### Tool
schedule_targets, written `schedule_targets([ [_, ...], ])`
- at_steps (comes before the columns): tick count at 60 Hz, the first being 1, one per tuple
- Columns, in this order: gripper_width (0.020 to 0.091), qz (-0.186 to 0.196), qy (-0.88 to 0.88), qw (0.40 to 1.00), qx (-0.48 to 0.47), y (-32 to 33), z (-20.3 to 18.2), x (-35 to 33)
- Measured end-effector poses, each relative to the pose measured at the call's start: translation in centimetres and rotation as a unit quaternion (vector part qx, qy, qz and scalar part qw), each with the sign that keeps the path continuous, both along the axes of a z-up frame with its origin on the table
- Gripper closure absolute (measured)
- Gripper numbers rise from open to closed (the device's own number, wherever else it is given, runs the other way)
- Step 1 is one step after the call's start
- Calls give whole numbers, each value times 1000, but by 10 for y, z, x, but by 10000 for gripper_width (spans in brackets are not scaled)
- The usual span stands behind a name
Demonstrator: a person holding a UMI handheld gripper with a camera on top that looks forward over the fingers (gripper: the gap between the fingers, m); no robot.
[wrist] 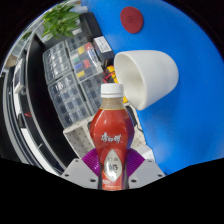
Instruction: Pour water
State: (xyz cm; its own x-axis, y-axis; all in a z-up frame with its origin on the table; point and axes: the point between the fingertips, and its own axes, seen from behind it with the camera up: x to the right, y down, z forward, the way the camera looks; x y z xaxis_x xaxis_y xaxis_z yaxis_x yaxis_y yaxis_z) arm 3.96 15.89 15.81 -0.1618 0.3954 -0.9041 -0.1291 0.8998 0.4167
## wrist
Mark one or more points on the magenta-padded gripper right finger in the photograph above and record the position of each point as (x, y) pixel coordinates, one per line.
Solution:
(146, 173)

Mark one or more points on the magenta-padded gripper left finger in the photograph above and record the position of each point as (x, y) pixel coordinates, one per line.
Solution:
(78, 173)

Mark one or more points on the red drink bottle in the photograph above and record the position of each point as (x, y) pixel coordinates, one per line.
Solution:
(111, 131)

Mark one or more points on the black zip pouch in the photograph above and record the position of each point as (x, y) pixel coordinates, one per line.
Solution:
(131, 116)

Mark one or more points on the black shelf unit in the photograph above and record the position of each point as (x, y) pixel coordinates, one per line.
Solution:
(36, 126)

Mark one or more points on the grey small-parts drawer cabinet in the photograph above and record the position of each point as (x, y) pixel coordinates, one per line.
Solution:
(56, 61)
(68, 100)
(93, 91)

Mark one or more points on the white cup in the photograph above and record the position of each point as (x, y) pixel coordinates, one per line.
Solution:
(150, 76)

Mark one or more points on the yellow multimeter with red leads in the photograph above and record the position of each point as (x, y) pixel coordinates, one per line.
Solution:
(111, 75)

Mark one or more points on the drawer cabinet with coloured drawers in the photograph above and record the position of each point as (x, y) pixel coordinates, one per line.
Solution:
(85, 60)

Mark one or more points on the black box with white label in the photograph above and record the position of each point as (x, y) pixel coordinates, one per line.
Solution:
(103, 46)

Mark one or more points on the black flat case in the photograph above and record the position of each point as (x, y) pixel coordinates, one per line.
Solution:
(90, 23)

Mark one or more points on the green potted plant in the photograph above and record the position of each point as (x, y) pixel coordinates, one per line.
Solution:
(61, 20)

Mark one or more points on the flat round red coaster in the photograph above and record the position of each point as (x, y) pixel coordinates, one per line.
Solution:
(132, 19)

